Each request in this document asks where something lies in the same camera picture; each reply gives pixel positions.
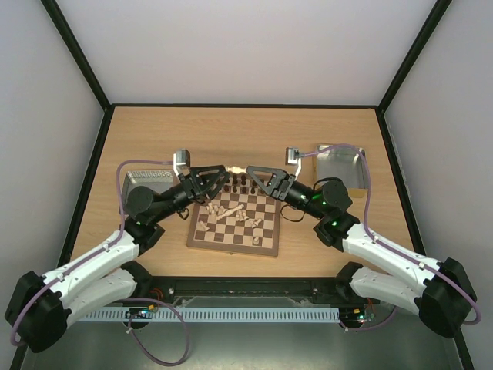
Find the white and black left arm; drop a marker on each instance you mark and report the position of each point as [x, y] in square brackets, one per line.
[43, 306]

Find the silver embossed metal tray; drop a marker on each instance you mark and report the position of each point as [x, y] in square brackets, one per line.
[145, 184]

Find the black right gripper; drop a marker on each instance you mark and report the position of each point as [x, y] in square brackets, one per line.
[280, 185]

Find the yellow metal tin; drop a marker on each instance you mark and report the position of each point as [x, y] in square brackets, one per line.
[344, 163]

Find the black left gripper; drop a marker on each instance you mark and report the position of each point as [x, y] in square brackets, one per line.
[191, 189]

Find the white pawn chess piece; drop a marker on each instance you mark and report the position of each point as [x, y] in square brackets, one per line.
[236, 169]

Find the black aluminium frame rail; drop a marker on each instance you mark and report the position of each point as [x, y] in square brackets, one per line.
[246, 287]

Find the light blue cable duct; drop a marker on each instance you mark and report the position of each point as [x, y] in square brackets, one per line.
[218, 315]

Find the white pawn near left edge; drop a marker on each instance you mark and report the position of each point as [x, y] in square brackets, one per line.
[204, 226]

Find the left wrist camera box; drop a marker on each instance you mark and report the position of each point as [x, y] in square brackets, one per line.
[181, 164]

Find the wooden chess board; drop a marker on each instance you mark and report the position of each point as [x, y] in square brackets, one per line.
[254, 230]

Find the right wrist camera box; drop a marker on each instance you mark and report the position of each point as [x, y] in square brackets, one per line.
[293, 157]

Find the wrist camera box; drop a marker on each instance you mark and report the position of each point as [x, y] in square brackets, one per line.
[293, 157]
[181, 164]

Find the white king chess piece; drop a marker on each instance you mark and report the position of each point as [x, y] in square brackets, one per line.
[229, 212]

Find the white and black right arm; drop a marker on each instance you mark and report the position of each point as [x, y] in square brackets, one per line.
[339, 229]

